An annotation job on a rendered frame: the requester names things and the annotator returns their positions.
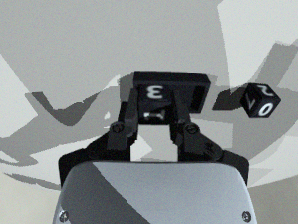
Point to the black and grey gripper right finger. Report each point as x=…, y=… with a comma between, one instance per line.
x=194, y=145

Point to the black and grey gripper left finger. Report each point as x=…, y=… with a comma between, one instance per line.
x=116, y=142

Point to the black calendar cube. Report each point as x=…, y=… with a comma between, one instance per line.
x=259, y=100
x=154, y=104

